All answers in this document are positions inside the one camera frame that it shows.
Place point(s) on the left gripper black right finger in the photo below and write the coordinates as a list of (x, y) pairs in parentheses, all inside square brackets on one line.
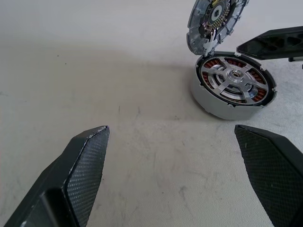
[(272, 170)]

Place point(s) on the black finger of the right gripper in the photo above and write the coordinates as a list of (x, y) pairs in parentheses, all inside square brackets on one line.
[(267, 46)]

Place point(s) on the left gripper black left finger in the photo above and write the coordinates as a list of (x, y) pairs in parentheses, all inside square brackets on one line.
[(78, 175)]

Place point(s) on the silver motor cover circuit board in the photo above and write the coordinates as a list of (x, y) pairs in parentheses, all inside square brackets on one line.
[(217, 16)]

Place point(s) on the stator with copper windings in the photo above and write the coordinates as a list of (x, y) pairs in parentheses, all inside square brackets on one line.
[(213, 111)]

